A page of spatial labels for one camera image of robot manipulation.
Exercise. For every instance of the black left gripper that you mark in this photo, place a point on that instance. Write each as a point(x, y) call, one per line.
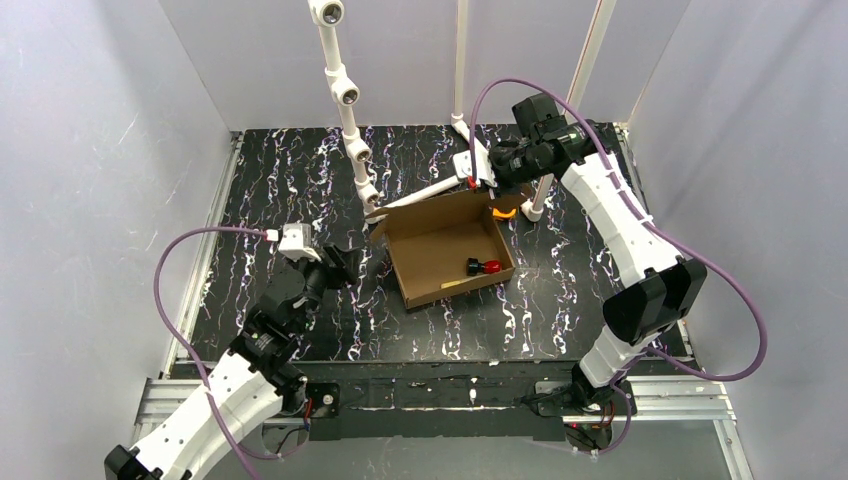
point(337, 266)

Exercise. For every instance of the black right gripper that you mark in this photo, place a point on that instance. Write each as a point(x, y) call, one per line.
point(500, 165)

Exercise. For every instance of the brown cardboard box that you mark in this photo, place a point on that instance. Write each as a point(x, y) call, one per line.
point(430, 241)

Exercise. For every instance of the red black knob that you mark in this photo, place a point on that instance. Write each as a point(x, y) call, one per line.
point(475, 267)

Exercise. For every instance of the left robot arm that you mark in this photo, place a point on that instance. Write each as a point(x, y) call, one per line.
point(254, 379)

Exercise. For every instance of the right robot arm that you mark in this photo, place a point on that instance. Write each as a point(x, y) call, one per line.
point(659, 283)

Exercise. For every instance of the yellow tape measure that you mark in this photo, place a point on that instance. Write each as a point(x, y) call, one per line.
point(504, 215)

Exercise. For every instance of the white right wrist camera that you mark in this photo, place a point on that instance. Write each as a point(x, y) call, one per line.
point(478, 168)

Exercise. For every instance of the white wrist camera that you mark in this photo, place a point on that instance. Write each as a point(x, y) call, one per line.
point(478, 168)
point(294, 241)

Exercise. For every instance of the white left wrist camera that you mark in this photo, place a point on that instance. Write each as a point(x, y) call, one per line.
point(294, 241)

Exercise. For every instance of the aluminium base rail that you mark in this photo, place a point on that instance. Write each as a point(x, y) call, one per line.
point(685, 394)

